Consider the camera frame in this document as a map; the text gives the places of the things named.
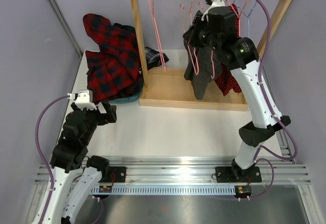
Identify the black mount plate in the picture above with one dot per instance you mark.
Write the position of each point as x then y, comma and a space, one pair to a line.
116, 174
224, 174

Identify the pink hanger pair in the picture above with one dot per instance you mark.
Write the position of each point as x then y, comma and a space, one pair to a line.
191, 51

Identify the left black mount plate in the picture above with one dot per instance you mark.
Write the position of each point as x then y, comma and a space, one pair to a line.
116, 174

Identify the blue plastic basin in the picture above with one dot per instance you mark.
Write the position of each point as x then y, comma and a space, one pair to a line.
128, 99

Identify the wooden clothes rack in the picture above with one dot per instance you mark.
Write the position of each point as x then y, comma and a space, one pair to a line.
170, 89

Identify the grey dotted skirt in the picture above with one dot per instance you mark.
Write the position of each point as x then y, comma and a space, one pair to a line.
210, 69

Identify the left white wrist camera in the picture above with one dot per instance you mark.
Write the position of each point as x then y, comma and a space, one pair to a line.
83, 99

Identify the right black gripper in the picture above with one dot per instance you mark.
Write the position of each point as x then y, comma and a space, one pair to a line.
197, 24

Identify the red plaid skirt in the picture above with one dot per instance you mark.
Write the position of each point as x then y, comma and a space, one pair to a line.
105, 73

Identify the green plaid skirt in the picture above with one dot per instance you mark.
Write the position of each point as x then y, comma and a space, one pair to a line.
130, 60

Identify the blue wire hanger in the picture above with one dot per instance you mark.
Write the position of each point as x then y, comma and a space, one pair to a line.
248, 15

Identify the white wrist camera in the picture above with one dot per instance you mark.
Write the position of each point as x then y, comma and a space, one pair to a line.
83, 99
213, 4

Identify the pink hanger of green skirt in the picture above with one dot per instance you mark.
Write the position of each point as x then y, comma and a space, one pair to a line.
153, 17

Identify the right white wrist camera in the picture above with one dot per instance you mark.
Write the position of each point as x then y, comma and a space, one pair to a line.
213, 4

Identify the navy white plaid skirt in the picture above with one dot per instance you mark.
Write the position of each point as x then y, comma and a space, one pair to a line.
153, 58

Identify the aluminium rail base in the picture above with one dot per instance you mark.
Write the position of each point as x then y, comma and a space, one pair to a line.
169, 146

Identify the right black mount plate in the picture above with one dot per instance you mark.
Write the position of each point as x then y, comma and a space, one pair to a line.
224, 174

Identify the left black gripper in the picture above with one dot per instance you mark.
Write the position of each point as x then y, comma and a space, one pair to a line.
110, 116

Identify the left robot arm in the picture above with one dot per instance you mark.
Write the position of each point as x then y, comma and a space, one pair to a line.
61, 203

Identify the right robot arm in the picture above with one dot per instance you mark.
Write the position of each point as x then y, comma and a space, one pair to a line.
240, 56

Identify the pink wire hanger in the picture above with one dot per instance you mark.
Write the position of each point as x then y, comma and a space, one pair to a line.
245, 0

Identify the red polka dot skirt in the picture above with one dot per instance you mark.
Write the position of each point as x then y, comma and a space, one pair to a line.
226, 82

